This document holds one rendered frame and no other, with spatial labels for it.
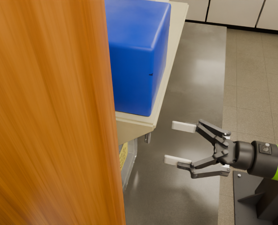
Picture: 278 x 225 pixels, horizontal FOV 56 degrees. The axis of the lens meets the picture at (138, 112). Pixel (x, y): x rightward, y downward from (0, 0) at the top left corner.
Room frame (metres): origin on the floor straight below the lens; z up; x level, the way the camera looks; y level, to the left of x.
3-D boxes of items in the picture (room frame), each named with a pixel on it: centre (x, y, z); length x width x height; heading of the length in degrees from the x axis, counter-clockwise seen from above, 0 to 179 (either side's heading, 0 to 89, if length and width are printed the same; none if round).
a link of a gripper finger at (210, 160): (0.38, -0.18, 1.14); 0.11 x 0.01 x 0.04; 113
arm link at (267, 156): (0.38, -0.32, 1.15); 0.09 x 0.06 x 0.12; 165
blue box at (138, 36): (0.26, 0.02, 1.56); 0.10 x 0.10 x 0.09; 76
